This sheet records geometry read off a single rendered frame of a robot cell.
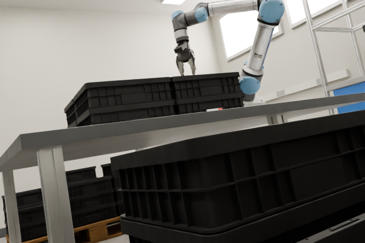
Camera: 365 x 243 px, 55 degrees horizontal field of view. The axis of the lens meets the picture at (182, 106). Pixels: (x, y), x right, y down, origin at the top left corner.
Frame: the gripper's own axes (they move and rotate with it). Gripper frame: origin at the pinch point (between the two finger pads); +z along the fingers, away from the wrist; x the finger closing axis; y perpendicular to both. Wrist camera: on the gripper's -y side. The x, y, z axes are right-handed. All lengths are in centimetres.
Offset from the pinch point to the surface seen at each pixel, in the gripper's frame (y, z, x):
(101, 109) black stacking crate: -49, 16, 24
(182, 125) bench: -65, 30, -16
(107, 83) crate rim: -45, 5, 21
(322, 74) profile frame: 186, -8, -72
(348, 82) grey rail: 171, 6, -91
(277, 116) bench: -24, 32, -43
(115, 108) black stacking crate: -44, 16, 20
